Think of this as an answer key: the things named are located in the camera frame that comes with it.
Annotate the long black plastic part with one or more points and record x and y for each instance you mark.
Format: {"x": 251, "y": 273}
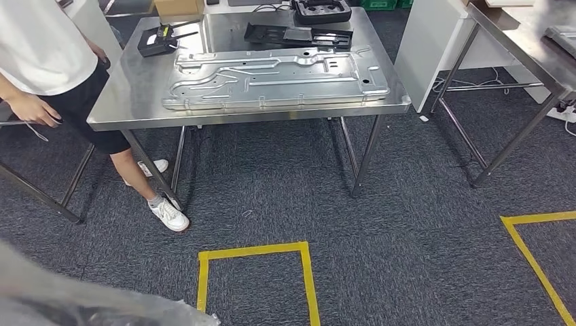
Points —
{"x": 288, "y": 36}

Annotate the clear plastic bag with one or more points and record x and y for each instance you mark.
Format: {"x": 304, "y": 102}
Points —
{"x": 67, "y": 297}

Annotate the stainless steel workbench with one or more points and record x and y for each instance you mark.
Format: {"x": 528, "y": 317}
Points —
{"x": 135, "y": 90}

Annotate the stamped sheet metal panel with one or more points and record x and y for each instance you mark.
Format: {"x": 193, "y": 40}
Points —
{"x": 279, "y": 85}

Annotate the black foam lined case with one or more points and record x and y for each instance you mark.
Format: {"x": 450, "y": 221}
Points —
{"x": 321, "y": 15}

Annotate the white desk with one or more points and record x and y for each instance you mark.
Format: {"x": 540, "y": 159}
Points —
{"x": 216, "y": 8}

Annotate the white side table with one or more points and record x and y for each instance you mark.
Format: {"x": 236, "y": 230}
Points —
{"x": 423, "y": 54}

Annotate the black remote controller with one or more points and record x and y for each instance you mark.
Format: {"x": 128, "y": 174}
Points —
{"x": 153, "y": 45}

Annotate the brown cardboard box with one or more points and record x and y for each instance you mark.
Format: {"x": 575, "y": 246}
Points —
{"x": 177, "y": 6}

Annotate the black round disc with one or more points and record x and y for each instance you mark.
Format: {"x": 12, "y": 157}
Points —
{"x": 106, "y": 63}

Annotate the stainless steel side table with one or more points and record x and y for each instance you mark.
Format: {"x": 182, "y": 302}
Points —
{"x": 517, "y": 36}

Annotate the person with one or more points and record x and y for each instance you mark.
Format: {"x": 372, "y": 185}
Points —
{"x": 45, "y": 45}

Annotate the white power strip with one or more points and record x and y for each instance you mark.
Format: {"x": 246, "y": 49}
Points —
{"x": 562, "y": 114}

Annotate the steel table frame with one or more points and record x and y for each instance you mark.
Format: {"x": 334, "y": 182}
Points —
{"x": 36, "y": 193}

